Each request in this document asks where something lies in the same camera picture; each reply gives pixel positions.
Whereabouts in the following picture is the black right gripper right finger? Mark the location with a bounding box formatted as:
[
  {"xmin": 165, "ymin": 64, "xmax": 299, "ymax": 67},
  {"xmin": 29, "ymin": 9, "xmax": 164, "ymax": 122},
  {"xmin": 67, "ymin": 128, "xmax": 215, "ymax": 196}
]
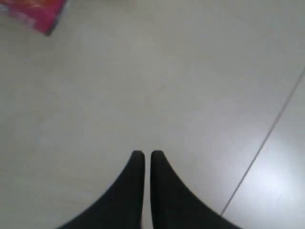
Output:
[{"xmin": 150, "ymin": 150, "xmax": 238, "ymax": 229}]

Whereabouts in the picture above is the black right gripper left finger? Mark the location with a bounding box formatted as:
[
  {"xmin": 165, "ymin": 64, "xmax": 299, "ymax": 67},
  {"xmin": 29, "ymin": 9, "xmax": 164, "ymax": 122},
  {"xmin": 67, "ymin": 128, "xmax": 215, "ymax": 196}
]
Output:
[{"xmin": 60, "ymin": 150, "xmax": 145, "ymax": 229}]

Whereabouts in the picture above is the pink Lays chips can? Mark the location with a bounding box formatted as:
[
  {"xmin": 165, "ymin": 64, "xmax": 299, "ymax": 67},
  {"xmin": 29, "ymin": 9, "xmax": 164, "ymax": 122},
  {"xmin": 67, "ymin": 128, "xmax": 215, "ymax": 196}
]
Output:
[{"xmin": 0, "ymin": 0, "xmax": 68, "ymax": 36}]

